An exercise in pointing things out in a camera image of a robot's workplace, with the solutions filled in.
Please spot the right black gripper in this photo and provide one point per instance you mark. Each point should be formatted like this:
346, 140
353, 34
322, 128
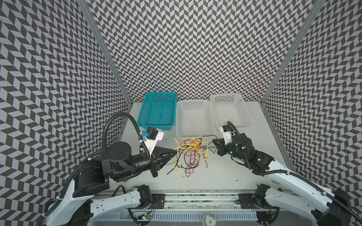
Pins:
225, 146

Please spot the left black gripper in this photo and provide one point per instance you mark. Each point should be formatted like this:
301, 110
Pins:
157, 160

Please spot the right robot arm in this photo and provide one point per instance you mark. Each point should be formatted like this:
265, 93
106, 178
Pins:
321, 205

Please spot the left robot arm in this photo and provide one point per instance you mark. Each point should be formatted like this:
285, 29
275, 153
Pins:
77, 205

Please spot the middle white plastic basket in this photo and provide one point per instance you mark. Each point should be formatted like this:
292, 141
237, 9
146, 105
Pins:
193, 118

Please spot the white plastic basket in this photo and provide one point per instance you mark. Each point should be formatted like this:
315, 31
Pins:
193, 118
230, 107

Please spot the right white plastic basket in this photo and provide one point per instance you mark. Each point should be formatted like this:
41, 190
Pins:
230, 107

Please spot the teal plastic basket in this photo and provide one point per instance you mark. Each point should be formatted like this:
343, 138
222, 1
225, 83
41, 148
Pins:
158, 110

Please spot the round white knob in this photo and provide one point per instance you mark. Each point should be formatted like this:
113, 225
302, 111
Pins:
209, 220

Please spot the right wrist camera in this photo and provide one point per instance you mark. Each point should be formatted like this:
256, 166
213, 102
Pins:
226, 133

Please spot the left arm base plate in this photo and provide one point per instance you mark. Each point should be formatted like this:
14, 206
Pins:
158, 201

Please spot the aluminium front rail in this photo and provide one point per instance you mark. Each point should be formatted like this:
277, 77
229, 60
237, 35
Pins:
227, 200

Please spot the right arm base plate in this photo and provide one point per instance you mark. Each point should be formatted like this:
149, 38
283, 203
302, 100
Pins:
246, 201

